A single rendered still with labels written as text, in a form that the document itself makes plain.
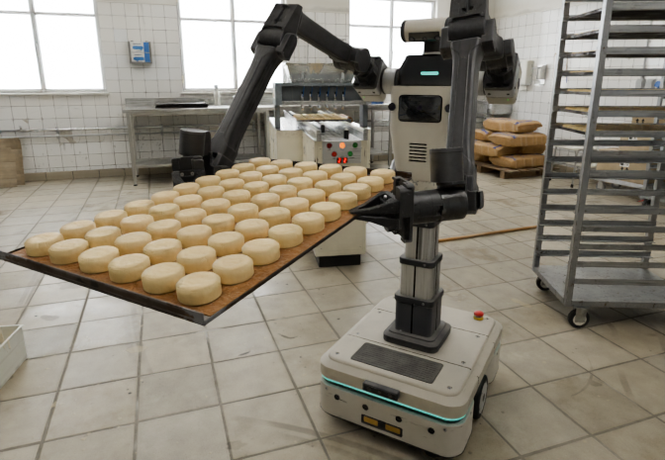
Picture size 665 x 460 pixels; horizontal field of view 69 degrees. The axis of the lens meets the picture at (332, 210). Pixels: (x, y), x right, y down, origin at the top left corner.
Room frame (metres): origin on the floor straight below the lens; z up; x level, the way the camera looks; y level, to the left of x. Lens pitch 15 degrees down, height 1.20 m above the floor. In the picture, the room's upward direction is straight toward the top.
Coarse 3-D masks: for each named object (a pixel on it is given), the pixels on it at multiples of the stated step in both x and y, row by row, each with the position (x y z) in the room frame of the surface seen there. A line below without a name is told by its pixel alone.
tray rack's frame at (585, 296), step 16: (544, 272) 2.55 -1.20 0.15; (560, 272) 2.55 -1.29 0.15; (576, 272) 2.55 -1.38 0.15; (592, 272) 2.55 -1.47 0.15; (608, 272) 2.55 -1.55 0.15; (624, 272) 2.55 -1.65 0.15; (640, 272) 2.55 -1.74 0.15; (560, 288) 2.34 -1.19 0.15; (576, 288) 2.34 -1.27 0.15; (592, 288) 2.34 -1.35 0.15; (608, 288) 2.34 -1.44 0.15; (624, 288) 2.34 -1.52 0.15; (640, 288) 2.34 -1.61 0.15; (656, 288) 2.34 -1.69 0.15; (576, 304) 2.19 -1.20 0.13; (592, 304) 2.18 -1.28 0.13; (608, 304) 2.18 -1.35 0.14; (624, 304) 2.17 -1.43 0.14; (640, 304) 2.17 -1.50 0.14; (656, 304) 2.17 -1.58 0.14; (576, 320) 2.18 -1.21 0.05
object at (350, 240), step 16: (304, 144) 3.50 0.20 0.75; (320, 144) 2.98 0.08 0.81; (304, 160) 3.52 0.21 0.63; (320, 160) 2.98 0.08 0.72; (352, 224) 3.01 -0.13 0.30; (336, 240) 3.00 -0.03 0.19; (352, 240) 3.01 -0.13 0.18; (320, 256) 3.01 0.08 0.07; (336, 256) 3.03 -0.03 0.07; (352, 256) 3.04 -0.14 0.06
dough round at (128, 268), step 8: (120, 256) 0.59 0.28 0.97; (128, 256) 0.59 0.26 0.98; (136, 256) 0.59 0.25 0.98; (144, 256) 0.59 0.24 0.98; (112, 264) 0.57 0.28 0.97; (120, 264) 0.57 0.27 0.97; (128, 264) 0.57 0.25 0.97; (136, 264) 0.57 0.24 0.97; (144, 264) 0.57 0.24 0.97; (112, 272) 0.56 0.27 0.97; (120, 272) 0.55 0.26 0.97; (128, 272) 0.55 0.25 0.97; (136, 272) 0.56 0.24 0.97; (112, 280) 0.56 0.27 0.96; (120, 280) 0.55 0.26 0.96; (128, 280) 0.56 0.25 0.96; (136, 280) 0.56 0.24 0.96
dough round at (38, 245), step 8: (48, 232) 0.69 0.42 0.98; (56, 232) 0.69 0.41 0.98; (32, 240) 0.66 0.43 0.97; (40, 240) 0.66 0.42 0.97; (48, 240) 0.66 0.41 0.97; (56, 240) 0.66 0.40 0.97; (32, 248) 0.65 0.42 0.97; (40, 248) 0.65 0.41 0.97; (32, 256) 0.65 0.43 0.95; (40, 256) 0.65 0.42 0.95
